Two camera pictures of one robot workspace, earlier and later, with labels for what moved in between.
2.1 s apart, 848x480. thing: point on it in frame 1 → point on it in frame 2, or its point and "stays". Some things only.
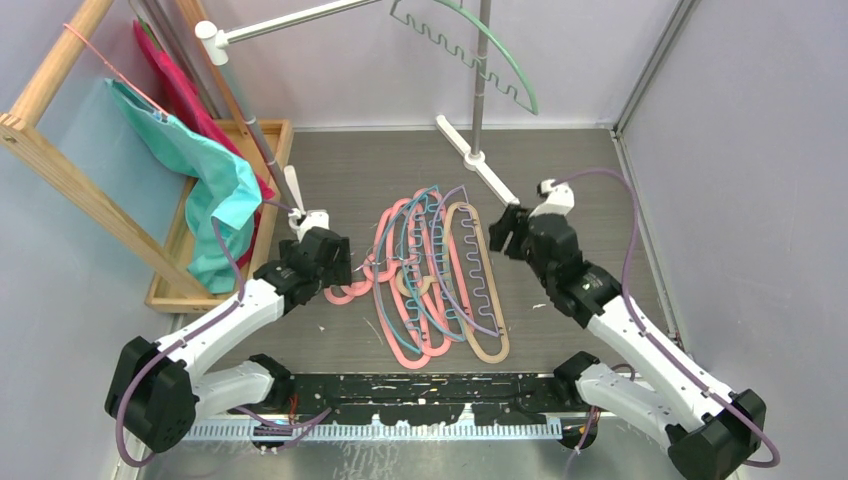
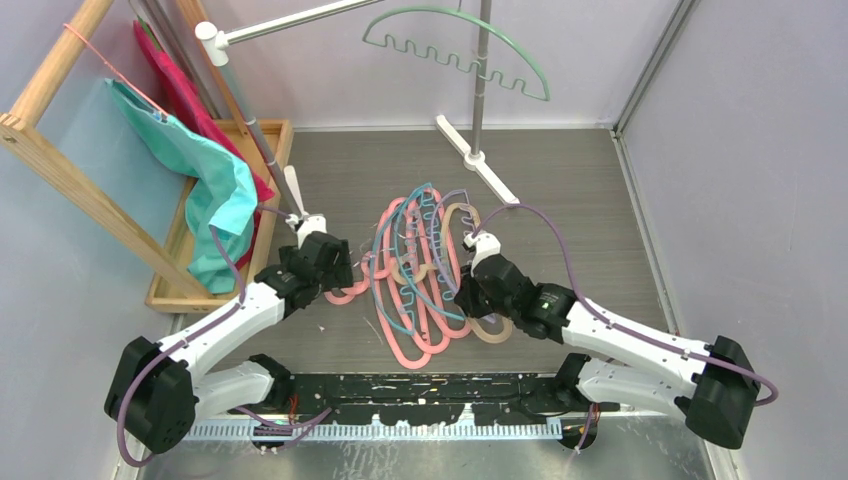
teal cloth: (225, 192) stays
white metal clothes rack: (215, 39) stays
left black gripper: (338, 272) stays
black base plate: (494, 399) stays
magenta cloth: (184, 107) stays
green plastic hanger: (496, 83) → (545, 96)
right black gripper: (514, 220) → (466, 295)
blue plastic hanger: (437, 220) → (424, 188)
